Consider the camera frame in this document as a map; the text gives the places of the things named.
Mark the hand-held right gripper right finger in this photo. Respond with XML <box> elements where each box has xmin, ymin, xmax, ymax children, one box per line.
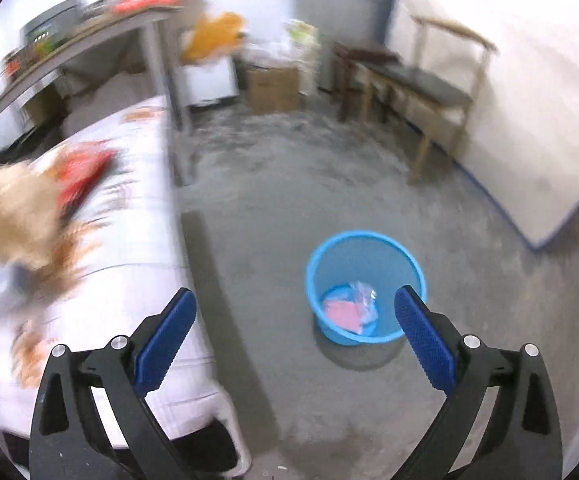
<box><xmin>393</xmin><ymin>285</ymin><xmax>564</xmax><ymax>480</ymax></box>

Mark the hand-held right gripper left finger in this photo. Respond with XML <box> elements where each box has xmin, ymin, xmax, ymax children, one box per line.
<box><xmin>28</xmin><ymin>287</ymin><xmax>198</xmax><ymax>480</ymax></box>

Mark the blue plastic basket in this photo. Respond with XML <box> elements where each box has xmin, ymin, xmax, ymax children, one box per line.
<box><xmin>304</xmin><ymin>231</ymin><xmax>427</xmax><ymax>347</ymax></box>

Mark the floral plastic tablecloth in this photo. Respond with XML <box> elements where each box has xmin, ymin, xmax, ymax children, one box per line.
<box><xmin>0</xmin><ymin>95</ymin><xmax>250</xmax><ymax>478</ymax></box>

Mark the clear plastic wrapper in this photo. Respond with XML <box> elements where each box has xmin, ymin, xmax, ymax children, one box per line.
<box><xmin>349</xmin><ymin>282</ymin><xmax>379</xmax><ymax>322</ymax></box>

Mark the pink packet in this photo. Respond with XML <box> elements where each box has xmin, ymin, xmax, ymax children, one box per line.
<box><xmin>323</xmin><ymin>297</ymin><xmax>371</xmax><ymax>334</ymax></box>

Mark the red snack bag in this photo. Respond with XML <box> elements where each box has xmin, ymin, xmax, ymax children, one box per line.
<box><xmin>52</xmin><ymin>142</ymin><xmax>120</xmax><ymax>221</ymax></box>

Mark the beige fluffy cloth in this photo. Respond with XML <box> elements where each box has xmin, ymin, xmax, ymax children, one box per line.
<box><xmin>0</xmin><ymin>164</ymin><xmax>65</xmax><ymax>268</ymax></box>

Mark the white board with blue edge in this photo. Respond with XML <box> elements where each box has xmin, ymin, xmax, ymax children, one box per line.
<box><xmin>384</xmin><ymin>0</ymin><xmax>579</xmax><ymax>251</ymax></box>

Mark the wooden chair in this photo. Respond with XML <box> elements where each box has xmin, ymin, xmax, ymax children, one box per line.
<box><xmin>364</xmin><ymin>14</ymin><xmax>499</xmax><ymax>186</ymax></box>

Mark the white cabinet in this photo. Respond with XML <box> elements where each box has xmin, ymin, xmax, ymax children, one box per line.
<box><xmin>177</xmin><ymin>52</ymin><xmax>240</xmax><ymax>108</ymax></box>

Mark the cardboard box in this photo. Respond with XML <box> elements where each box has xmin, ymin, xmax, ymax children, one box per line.
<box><xmin>244</xmin><ymin>62</ymin><xmax>301</xmax><ymax>113</ymax></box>

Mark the grey metal shelf table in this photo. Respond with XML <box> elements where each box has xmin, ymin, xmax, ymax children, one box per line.
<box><xmin>0</xmin><ymin>10</ymin><xmax>195</xmax><ymax>171</ymax></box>

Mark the orange plastic bag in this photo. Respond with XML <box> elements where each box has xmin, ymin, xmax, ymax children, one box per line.
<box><xmin>182</xmin><ymin>10</ymin><xmax>248</xmax><ymax>63</ymax></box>

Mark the jar with orange contents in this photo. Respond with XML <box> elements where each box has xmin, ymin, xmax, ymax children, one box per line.
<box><xmin>32</xmin><ymin>35</ymin><xmax>58</xmax><ymax>58</ymax></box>

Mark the white green bag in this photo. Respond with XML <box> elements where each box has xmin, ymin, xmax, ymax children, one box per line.
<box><xmin>284</xmin><ymin>19</ymin><xmax>323</xmax><ymax>96</ymax></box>

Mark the grey door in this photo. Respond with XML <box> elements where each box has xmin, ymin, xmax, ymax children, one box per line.
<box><xmin>294</xmin><ymin>0</ymin><xmax>403</xmax><ymax>93</ymax></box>

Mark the grey rice cooker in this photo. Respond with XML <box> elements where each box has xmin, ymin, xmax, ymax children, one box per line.
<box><xmin>20</xmin><ymin>0</ymin><xmax>83</xmax><ymax>43</ymax></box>

